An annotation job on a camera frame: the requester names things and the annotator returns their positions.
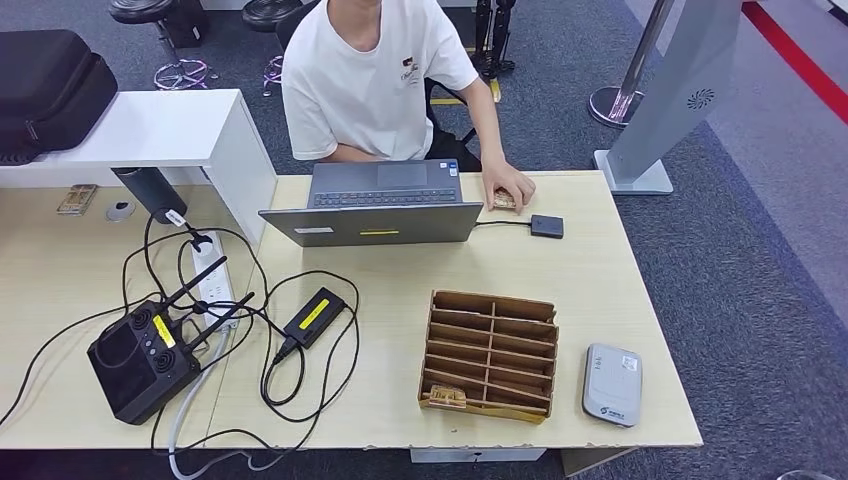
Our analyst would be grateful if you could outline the person's left hand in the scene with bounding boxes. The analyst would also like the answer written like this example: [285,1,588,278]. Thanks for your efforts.
[481,158,537,215]

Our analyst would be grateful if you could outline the person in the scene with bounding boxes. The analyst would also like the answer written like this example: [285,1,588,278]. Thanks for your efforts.
[280,0,537,215]

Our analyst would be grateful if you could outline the wooden slotted card rack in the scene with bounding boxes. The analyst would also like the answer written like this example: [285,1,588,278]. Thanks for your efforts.
[417,289,560,425]

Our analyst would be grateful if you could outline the grey white card reader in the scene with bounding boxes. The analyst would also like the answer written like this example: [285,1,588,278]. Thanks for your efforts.
[582,343,644,429]

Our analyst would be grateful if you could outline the small black box device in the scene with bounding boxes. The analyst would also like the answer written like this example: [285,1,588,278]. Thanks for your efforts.
[529,214,566,240]

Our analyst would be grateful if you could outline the black office chair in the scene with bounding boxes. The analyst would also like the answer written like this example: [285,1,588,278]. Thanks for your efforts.
[423,78,480,147]

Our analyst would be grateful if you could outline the grey laptop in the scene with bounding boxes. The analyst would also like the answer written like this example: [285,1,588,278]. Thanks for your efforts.
[258,158,485,248]

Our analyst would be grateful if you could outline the black humanoid robot legs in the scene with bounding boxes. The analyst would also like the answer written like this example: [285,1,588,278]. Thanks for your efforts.
[471,0,517,79]

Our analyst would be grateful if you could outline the grey slanted kiosk stand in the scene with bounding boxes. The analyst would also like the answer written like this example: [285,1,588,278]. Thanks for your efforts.
[592,0,743,197]

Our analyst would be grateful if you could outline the black adapter with yellow label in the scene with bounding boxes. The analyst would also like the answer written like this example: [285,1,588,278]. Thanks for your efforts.
[283,286,348,350]

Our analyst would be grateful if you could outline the white under-desk drawer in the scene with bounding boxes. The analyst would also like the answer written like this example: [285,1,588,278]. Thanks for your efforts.
[409,449,548,464]

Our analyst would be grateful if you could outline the black stool chrome base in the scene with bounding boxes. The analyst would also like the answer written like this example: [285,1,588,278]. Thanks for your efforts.
[109,0,220,91]
[241,0,313,97]

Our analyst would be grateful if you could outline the white power strip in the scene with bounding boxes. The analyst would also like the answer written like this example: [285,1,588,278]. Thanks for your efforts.
[190,231,240,331]

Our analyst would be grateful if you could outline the white desk shelf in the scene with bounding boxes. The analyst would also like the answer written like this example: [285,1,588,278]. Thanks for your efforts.
[0,89,278,245]

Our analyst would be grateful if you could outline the black box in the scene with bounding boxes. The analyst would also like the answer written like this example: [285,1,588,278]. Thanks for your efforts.
[162,0,212,49]

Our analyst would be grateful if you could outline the black cylinder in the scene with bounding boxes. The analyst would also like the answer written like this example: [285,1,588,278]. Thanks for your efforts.
[111,166,189,225]

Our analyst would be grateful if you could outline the black controller with antennas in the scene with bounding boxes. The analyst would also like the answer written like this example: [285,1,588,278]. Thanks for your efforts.
[86,256,256,427]

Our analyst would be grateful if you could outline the black hard carry case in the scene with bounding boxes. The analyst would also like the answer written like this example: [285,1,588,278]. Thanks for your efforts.
[0,29,119,167]

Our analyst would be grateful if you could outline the chrome stanchion post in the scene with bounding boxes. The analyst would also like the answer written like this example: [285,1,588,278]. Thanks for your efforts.
[588,0,675,129]

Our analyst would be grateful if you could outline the black cable with white tag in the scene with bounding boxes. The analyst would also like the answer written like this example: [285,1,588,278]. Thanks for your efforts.
[141,209,215,254]

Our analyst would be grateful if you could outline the white power cable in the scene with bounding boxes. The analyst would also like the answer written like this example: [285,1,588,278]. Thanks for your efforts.
[167,327,283,480]

